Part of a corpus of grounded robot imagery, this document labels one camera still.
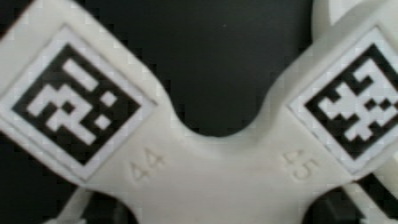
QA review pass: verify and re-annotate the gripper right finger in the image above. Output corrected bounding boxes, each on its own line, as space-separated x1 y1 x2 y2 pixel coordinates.
343 183 398 224

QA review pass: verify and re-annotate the white cross-shaped table base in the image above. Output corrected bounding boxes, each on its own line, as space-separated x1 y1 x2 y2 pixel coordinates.
0 0 398 224

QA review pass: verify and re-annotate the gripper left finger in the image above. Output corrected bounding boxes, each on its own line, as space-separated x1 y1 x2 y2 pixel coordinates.
43 188 95 224

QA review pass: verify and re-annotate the white cylindrical table leg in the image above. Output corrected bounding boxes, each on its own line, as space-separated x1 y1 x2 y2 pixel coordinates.
311 0 368 28

